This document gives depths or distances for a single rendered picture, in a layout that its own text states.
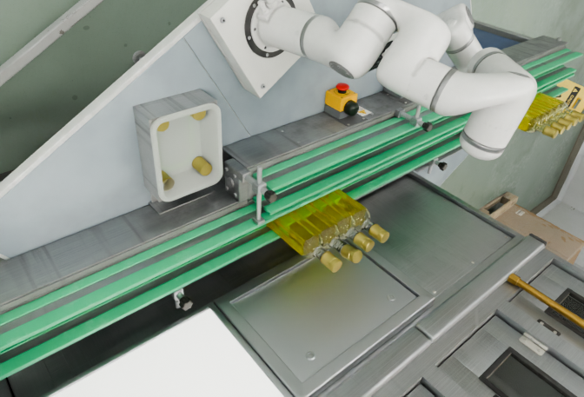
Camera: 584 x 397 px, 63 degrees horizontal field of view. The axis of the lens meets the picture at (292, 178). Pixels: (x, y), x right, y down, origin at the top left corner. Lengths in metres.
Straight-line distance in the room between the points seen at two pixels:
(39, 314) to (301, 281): 0.62
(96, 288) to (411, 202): 1.05
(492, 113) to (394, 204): 0.80
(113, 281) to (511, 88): 0.87
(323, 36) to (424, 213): 0.86
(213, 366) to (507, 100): 0.81
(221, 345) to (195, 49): 0.68
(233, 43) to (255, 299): 0.63
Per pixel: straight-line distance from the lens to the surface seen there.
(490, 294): 1.45
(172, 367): 1.16
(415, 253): 1.51
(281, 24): 1.09
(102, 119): 1.11
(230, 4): 1.11
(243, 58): 1.15
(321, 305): 1.26
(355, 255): 1.19
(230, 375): 1.13
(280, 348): 1.17
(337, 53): 0.95
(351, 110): 1.44
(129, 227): 1.21
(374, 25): 0.97
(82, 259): 1.16
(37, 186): 1.14
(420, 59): 0.92
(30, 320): 1.10
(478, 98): 0.89
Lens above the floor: 1.70
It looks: 38 degrees down
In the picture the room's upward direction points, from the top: 126 degrees clockwise
